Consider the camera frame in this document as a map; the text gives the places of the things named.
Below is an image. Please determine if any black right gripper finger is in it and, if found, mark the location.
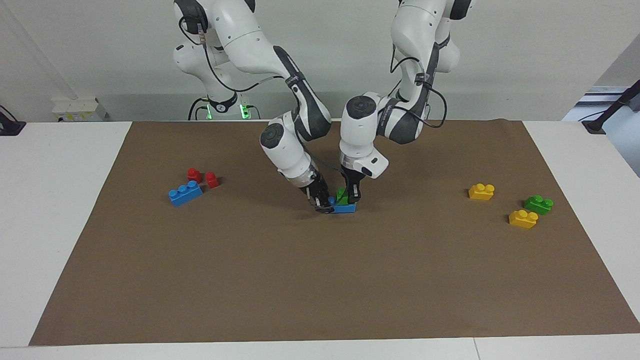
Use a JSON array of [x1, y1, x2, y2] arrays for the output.
[[315, 174, 336, 208], [304, 184, 335, 215]]

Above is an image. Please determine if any blue three-stud block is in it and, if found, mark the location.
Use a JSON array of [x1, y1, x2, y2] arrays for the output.
[[168, 180, 204, 207], [327, 196, 357, 214]]

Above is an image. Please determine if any yellow two-stud block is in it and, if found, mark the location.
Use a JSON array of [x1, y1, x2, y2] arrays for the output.
[[508, 209, 539, 230], [468, 183, 496, 201]]

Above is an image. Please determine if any brown table mat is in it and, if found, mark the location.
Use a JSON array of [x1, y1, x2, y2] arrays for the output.
[[29, 119, 640, 347]]

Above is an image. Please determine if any white power strip box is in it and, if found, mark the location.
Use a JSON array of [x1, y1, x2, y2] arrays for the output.
[[51, 95, 109, 123]]

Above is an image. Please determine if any black stand pole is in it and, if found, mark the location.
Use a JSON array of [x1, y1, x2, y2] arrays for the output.
[[581, 78, 640, 135]]

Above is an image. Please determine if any black clamp base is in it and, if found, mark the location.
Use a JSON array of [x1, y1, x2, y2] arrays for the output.
[[0, 105, 27, 137]]

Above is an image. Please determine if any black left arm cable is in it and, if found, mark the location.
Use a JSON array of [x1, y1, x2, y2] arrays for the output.
[[389, 35, 449, 129]]

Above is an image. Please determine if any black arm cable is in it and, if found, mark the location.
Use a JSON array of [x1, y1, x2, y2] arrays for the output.
[[389, 35, 449, 129], [178, 15, 287, 94]]

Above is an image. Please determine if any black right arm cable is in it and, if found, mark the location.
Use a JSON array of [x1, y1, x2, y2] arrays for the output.
[[178, 15, 287, 94]]

